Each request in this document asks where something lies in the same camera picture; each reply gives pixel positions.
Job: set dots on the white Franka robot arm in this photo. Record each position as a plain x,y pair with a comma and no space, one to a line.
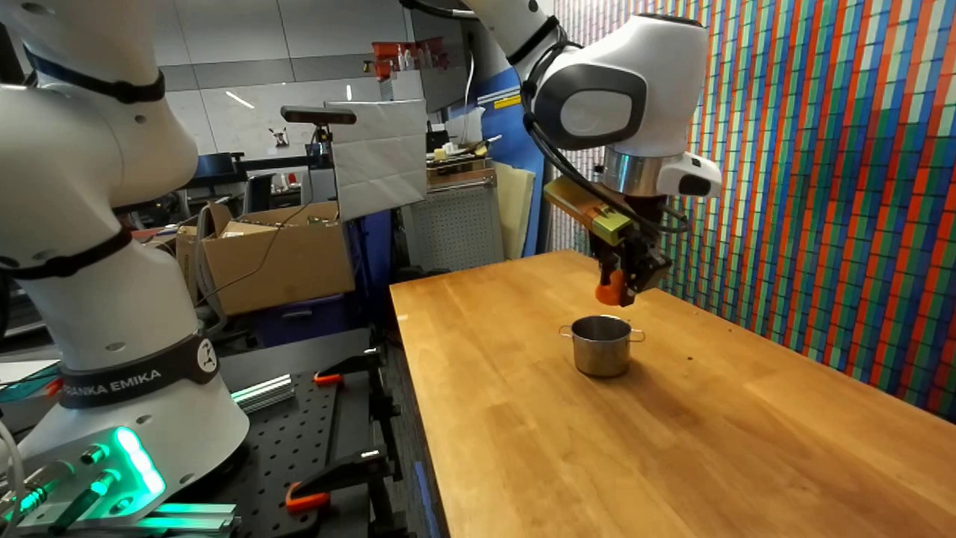
108,309

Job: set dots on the pale yellow cloth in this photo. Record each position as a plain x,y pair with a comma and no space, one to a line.
516,209

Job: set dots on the white board sheet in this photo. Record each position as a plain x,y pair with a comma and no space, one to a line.
377,154

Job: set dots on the silver aluminium extrusion bar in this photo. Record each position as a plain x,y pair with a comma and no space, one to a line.
265,389

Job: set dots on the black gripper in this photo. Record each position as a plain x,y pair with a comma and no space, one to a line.
644,233

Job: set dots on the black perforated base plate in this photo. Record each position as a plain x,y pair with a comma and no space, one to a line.
287,444

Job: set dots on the black camera on stand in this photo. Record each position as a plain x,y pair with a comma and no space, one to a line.
318,115

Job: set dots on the yellow-green wrist camera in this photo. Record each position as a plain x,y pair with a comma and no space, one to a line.
587,214

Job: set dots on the small metal pot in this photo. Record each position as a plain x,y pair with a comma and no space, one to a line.
602,348

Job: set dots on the brown cardboard box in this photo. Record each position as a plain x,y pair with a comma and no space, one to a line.
271,257

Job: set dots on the orange rubber duck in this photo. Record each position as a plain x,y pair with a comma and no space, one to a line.
611,290

